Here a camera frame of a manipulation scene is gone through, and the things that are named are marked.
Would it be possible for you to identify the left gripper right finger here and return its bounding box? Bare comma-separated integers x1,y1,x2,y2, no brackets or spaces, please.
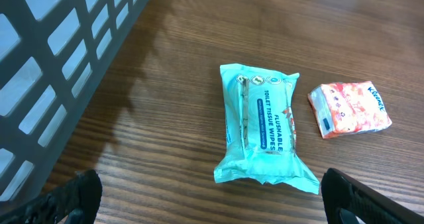
321,168,423,224

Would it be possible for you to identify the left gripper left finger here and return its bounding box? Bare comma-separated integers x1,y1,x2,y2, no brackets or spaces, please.
1,170,103,224

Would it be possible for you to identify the small red white candy pack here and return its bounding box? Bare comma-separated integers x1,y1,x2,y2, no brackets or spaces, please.
308,81,392,139

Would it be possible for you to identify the teal tissue packet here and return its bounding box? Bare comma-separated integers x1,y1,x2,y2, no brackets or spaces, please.
214,64,320,194

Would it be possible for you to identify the grey plastic shopping basket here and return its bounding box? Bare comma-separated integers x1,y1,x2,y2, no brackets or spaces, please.
1,0,149,213

